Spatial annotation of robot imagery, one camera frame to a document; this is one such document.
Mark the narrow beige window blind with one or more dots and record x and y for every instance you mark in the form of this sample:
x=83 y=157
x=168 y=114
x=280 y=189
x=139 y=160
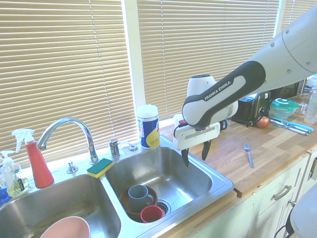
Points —
x=294 y=12

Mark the metal sink drain strainer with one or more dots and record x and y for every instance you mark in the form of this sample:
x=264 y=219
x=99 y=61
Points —
x=165 y=207

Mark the chrome faucet knob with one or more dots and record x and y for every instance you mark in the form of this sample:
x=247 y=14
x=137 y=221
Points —
x=71 y=168

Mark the red spray bottle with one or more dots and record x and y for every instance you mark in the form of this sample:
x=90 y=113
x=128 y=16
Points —
x=40 y=171

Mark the green lidded food container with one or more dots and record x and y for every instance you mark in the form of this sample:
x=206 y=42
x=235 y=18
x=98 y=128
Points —
x=283 y=107

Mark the yellow green sponge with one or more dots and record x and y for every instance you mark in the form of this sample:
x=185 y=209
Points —
x=99 y=168

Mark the wide beige window blind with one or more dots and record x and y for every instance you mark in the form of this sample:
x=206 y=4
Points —
x=62 y=62
x=198 y=37

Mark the white wipes canister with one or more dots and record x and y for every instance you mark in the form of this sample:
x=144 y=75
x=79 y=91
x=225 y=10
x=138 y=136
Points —
x=148 y=129

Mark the brown wooden bowl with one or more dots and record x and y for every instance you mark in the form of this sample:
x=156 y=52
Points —
x=130 y=210

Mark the silver metal fork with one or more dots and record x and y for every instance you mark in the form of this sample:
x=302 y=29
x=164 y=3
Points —
x=250 y=158

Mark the red plastic cup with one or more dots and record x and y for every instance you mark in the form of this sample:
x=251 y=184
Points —
x=149 y=215

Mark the black microwave oven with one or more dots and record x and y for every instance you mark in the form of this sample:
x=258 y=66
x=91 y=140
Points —
x=289 y=90

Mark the stainless steel double sink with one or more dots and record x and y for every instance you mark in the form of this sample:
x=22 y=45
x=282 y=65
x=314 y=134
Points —
x=173 y=178

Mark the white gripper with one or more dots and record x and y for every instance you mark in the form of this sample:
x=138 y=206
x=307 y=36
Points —
x=190 y=138

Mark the chrome arched faucet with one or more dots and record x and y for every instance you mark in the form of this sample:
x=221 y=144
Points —
x=84 y=129

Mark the clear hand soap bottle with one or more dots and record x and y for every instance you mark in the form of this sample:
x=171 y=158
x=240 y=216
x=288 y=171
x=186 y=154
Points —
x=15 y=184

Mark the grey blue mug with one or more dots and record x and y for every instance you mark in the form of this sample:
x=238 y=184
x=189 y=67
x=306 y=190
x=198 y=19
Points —
x=138 y=196

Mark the black silver toaster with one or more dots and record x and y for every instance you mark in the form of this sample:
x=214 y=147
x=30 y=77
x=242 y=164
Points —
x=250 y=109

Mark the blue plastic item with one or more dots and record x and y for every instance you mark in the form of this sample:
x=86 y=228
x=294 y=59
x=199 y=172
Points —
x=3 y=196

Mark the white kitchen cabinet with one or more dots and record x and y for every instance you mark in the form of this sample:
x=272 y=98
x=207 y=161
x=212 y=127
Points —
x=267 y=213

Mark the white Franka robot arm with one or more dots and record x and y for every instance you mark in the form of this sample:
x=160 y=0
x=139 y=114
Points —
x=272 y=62

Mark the white side sprayer head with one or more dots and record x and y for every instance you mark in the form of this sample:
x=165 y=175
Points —
x=132 y=148

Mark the red apple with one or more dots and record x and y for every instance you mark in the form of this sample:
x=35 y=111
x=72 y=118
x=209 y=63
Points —
x=263 y=122

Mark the silver utensil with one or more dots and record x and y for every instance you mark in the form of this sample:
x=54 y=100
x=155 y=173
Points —
x=292 y=128

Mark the pink plastic bowl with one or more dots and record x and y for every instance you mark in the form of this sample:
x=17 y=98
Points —
x=67 y=228

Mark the clear plastic water bottle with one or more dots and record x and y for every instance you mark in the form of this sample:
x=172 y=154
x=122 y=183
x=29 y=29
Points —
x=311 y=109

